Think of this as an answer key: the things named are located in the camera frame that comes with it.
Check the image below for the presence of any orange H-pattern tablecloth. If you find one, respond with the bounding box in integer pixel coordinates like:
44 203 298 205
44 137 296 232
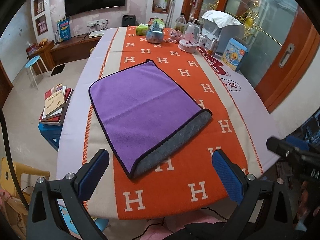
56 27 278 220

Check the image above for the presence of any yellow plastic chair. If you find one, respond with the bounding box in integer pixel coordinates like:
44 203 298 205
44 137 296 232
0 156 51 205

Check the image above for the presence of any green tissue pack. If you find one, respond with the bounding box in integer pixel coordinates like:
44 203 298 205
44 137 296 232
136 23 149 36

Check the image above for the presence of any pink glass dome ornament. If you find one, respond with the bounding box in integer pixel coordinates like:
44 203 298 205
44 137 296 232
178 21 201 54

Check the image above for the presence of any stack of books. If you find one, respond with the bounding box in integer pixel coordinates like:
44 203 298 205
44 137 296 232
40 83 73 126

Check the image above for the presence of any white water dispenser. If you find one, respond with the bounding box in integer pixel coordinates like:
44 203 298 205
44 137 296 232
201 10 245 54

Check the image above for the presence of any blue round stool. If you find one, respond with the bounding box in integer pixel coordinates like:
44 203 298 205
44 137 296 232
24 55 52 91

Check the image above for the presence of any sliding glass door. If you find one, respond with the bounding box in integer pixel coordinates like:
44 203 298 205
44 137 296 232
182 0 319 112

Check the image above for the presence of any pink pig figurine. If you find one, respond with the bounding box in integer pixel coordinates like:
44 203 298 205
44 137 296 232
165 29 182 43

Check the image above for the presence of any black speaker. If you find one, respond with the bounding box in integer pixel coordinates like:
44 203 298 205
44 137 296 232
121 15 136 27

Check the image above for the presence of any black floor scale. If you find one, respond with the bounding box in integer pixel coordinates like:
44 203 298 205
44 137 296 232
50 63 66 76

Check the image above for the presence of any white set-top box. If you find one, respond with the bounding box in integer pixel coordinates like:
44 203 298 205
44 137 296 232
89 30 106 38

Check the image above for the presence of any blue plastic stool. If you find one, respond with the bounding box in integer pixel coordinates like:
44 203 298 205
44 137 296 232
38 123 62 151

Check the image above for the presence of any white pill bottle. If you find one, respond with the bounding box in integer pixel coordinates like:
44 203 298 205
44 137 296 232
197 34 207 48

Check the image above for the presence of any blue snow globe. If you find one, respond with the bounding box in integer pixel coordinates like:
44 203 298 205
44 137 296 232
146 21 164 44

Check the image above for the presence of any clear plastic bottle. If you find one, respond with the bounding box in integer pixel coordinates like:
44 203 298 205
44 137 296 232
174 12 187 33

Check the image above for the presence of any blue children's book box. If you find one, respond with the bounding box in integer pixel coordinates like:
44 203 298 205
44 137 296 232
221 37 249 71

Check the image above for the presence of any blue upright box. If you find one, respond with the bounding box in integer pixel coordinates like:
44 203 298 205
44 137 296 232
57 17 72 42

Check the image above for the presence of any purple and grey towel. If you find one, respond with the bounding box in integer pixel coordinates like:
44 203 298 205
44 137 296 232
88 59 213 179

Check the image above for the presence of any wooden TV cabinet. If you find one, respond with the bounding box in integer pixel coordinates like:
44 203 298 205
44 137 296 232
27 36 101 71

